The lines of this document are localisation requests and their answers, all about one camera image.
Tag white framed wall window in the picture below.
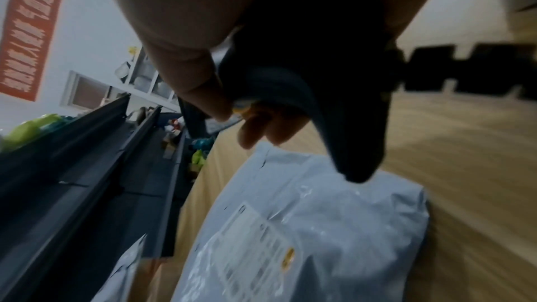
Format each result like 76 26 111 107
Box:
59 70 131 110

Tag small grey plastic mailer parcel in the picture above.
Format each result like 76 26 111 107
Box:
90 233 148 302

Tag large grey plastic mailer parcel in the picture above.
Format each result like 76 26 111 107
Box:
169 141 431 302

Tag black handheld barcode scanner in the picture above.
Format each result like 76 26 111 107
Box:
178 0 407 184

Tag pile of green packets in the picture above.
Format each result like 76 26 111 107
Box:
0 113 76 153

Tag person's right hand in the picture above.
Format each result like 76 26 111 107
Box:
94 0 452 149

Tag brown cardboard box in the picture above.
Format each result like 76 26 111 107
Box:
500 0 537 44

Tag black interlocking floor mats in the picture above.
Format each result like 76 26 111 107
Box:
398 42 537 100

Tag yellow green packet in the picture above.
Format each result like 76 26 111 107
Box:
191 149 209 168

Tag red wall banner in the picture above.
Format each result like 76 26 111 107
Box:
0 0 74 102

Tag dark grey conveyor belt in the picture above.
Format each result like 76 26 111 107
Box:
0 93 188 302

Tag white shelf unit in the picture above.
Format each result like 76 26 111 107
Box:
114 45 182 113

